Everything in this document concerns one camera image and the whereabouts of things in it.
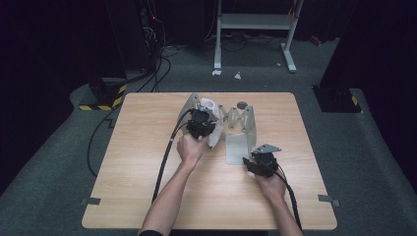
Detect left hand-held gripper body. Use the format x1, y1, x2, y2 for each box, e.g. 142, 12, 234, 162
187, 109, 214, 141

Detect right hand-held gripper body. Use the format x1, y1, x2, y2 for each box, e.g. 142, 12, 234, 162
251, 143, 283, 179

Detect expandable grey metal bookend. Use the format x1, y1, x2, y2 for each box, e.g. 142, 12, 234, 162
178, 92, 258, 166

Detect person's left hand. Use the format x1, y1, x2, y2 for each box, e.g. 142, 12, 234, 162
177, 134, 209, 168

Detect person's right hand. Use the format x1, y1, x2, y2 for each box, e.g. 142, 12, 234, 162
255, 170, 287, 205

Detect grey tape strip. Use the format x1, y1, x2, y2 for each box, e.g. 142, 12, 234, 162
81, 197, 102, 207
318, 194, 341, 207

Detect black yellow-striped pillar base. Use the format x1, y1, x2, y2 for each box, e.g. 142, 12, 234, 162
78, 76, 128, 111
312, 86, 363, 114

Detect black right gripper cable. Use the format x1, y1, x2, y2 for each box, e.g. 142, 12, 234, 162
274, 171, 303, 230

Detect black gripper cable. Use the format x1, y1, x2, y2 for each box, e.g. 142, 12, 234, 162
274, 171, 303, 230
151, 109, 195, 203

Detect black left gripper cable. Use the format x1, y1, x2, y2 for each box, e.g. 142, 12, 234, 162
151, 109, 195, 203

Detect bundle of black floor cables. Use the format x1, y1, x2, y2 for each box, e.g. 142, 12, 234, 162
136, 56, 172, 93

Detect black cables under stand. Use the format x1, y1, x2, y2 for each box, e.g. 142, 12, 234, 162
203, 29, 286, 53

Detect dark equipment rack with wires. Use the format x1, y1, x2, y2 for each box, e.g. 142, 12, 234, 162
139, 0, 168, 73

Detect white metal stand frame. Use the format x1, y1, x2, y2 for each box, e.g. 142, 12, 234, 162
213, 0, 304, 74

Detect long black floor cable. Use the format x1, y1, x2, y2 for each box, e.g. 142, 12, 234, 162
87, 104, 124, 178

